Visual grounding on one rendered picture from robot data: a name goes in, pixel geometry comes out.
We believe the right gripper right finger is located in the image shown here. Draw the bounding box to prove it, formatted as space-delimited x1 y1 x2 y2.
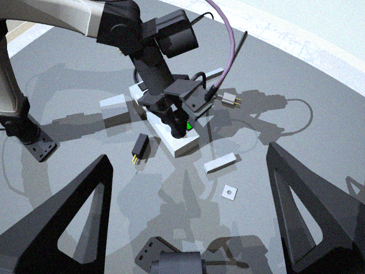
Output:
266 142 365 274

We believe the white power strip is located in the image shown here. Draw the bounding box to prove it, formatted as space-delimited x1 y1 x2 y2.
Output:
129 81 200 158

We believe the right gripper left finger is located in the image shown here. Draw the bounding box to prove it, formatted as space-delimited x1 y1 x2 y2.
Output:
0 154 114 274

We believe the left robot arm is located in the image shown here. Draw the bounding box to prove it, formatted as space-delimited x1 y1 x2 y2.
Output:
0 0 199 163

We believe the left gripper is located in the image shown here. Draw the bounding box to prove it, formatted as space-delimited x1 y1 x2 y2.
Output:
137 59 210 130

